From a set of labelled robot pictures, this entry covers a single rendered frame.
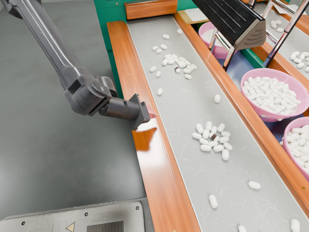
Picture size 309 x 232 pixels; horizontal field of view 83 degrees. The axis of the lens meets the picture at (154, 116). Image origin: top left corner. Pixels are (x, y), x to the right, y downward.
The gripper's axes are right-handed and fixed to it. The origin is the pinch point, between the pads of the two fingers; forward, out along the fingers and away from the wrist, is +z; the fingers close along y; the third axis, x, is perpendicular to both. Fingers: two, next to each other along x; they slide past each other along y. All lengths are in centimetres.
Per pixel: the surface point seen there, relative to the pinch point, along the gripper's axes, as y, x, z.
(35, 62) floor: 158, 131, -7
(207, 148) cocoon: -15.0, -6.5, 13.2
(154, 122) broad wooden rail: -0.2, 3.4, 2.9
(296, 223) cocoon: -41.6, -16.4, 21.4
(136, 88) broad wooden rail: 18.1, 5.8, 2.4
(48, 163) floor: 29, 112, -1
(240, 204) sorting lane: -33.2, -7.4, 15.0
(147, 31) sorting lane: 62, -1, 19
